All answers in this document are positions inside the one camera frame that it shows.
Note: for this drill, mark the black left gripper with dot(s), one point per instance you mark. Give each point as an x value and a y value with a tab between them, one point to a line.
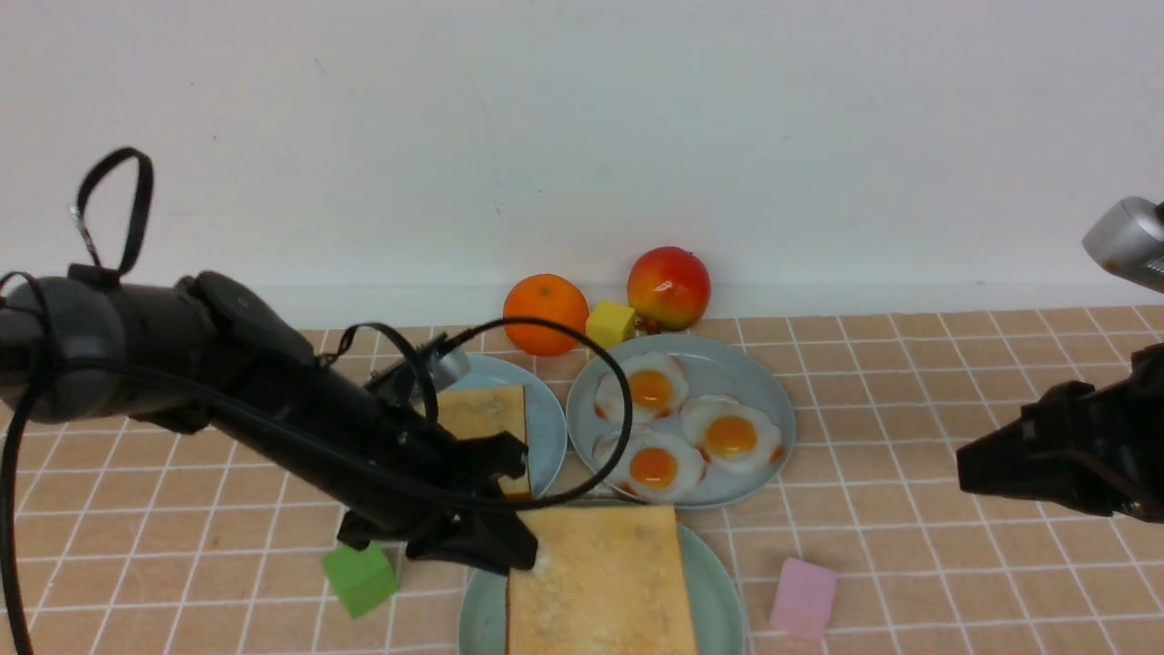
445	499

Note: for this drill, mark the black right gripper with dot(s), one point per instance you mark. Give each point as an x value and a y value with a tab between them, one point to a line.
1097	451

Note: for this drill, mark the toast slice bottom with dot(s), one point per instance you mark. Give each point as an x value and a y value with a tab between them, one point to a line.
480	412

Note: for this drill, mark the toast slice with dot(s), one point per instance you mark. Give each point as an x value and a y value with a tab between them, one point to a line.
606	580
480	412

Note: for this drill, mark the toast slice top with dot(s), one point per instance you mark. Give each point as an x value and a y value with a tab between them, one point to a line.
606	580

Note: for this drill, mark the fried egg toy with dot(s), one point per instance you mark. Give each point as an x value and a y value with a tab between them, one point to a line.
657	384
658	466
730	435

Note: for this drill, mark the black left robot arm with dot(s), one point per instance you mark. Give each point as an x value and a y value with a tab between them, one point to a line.
209	353

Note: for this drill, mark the light blue bread plate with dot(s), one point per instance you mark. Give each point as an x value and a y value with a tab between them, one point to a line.
547	432

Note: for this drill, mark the green foam cube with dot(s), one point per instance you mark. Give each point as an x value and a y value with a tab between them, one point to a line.
361	579

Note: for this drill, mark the fried egg toy front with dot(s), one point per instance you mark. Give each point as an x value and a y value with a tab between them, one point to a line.
658	466

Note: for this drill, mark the fried egg toy back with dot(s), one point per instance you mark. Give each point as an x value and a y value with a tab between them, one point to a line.
657	384

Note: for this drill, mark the orange fruit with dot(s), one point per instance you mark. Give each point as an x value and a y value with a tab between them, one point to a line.
548	297

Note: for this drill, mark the yellow foam cube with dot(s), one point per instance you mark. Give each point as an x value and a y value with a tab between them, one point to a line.
611	323

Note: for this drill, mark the mint green plate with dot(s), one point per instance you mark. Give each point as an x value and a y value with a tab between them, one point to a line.
718	615

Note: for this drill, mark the grey egg plate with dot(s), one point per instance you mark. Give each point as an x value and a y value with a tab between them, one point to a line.
714	369

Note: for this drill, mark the red yellow apple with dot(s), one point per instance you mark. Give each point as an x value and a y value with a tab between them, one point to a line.
669	289

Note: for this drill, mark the pink foam cube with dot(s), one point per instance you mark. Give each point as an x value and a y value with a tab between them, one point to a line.
803	603

